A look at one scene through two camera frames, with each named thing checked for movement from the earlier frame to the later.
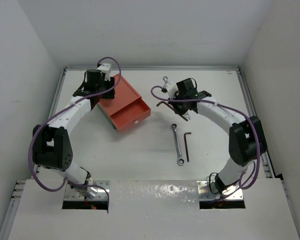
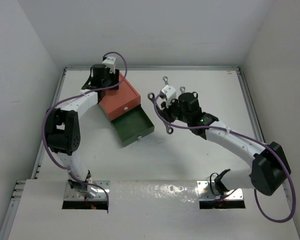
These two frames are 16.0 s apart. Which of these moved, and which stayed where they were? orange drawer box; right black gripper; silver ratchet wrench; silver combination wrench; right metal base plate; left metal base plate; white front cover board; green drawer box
Moved: green drawer box; silver ratchet wrench; right black gripper
Stayed: orange drawer box; left metal base plate; white front cover board; right metal base plate; silver combination wrench
